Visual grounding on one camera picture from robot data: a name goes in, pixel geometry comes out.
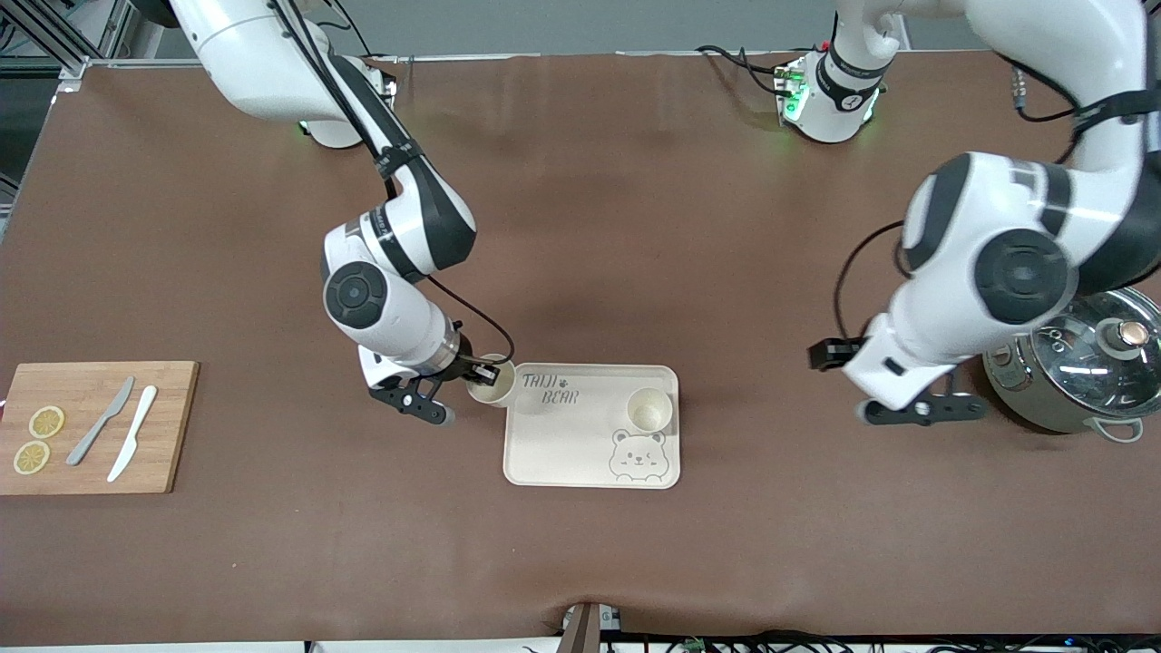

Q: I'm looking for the white IKEA cup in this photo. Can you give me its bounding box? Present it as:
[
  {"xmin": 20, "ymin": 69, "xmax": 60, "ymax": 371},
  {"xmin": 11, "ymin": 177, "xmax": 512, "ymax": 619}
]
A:
[
  {"xmin": 465, "ymin": 353, "xmax": 519, "ymax": 408},
  {"xmin": 628, "ymin": 387, "xmax": 675, "ymax": 434}
]

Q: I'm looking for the cream bear print tray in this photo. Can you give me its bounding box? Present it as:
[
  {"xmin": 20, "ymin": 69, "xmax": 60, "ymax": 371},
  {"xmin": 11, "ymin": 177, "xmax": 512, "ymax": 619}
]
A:
[{"xmin": 502, "ymin": 363, "xmax": 681, "ymax": 491}]

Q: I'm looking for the brown table mat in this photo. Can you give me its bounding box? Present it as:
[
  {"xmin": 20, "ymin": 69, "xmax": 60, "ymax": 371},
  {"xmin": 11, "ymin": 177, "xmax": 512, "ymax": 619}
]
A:
[{"xmin": 0, "ymin": 50, "xmax": 1161, "ymax": 647}]

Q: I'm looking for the glass pot lid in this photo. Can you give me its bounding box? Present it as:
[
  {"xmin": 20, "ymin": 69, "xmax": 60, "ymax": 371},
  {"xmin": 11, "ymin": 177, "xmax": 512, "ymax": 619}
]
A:
[{"xmin": 1029, "ymin": 288, "xmax": 1161, "ymax": 420}]

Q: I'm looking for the metal table edge clamp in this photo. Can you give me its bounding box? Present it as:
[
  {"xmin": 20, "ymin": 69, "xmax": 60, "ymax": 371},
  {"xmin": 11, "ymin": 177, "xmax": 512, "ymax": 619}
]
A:
[{"xmin": 561, "ymin": 600, "xmax": 623, "ymax": 653}]

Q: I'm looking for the white plastic knife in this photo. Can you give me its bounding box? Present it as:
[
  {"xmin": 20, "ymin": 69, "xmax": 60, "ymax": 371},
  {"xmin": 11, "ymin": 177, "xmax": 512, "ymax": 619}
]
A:
[{"xmin": 106, "ymin": 385, "xmax": 159, "ymax": 483}]

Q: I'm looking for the grey plastic knife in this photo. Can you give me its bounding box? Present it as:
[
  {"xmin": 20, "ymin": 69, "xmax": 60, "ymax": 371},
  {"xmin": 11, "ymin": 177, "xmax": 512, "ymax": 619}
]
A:
[{"xmin": 65, "ymin": 376, "xmax": 136, "ymax": 467}]

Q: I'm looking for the wooden cutting board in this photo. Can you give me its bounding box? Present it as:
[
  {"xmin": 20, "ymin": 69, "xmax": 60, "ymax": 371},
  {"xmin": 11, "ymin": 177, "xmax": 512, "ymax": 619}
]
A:
[{"xmin": 0, "ymin": 361, "xmax": 200, "ymax": 496}]

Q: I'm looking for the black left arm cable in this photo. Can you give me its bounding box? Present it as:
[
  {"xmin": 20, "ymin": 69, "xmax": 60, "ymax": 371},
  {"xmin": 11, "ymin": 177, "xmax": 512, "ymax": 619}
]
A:
[{"xmin": 833, "ymin": 54, "xmax": 1089, "ymax": 341}]

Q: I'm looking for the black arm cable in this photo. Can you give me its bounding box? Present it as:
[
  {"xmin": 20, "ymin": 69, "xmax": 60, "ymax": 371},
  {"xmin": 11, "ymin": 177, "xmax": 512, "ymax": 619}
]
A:
[
  {"xmin": 833, "ymin": 54, "xmax": 1089, "ymax": 341},
  {"xmin": 272, "ymin": 0, "xmax": 516, "ymax": 368}
]

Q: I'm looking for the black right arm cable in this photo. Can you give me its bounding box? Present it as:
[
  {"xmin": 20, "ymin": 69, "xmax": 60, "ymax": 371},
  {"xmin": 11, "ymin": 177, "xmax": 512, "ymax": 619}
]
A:
[{"xmin": 272, "ymin": 0, "xmax": 516, "ymax": 368}]

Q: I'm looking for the black left base cable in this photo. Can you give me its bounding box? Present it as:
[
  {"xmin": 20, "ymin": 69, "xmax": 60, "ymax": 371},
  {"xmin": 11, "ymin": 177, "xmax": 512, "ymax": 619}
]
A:
[{"xmin": 696, "ymin": 44, "xmax": 799, "ymax": 96}]

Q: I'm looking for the black base cable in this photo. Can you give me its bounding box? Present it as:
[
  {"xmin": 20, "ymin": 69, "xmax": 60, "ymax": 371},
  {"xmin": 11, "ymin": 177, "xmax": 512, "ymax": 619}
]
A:
[
  {"xmin": 336, "ymin": 0, "xmax": 382, "ymax": 60},
  {"xmin": 696, "ymin": 44, "xmax": 799, "ymax": 96}
]

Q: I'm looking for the black right base cable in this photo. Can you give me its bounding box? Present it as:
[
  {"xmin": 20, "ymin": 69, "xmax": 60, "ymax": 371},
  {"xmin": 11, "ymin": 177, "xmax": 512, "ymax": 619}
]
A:
[{"xmin": 336, "ymin": 0, "xmax": 382, "ymax": 60}]

